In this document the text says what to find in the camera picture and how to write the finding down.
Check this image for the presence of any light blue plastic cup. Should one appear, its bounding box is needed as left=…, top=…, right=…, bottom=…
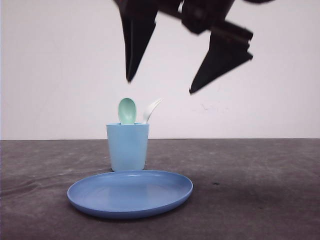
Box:
left=106, top=123, right=150, bottom=172

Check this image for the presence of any blue plastic plate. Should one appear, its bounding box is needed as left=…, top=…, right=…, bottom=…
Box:
left=67, top=170, right=194, bottom=220

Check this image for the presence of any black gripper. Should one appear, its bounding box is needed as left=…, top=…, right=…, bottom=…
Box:
left=115, top=0, right=253, bottom=95

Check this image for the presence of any mint green plastic spoon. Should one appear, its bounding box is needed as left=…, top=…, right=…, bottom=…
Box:
left=118, top=97, right=137, bottom=125

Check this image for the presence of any white plastic fork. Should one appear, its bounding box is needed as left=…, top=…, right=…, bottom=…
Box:
left=142, top=98, right=163, bottom=124

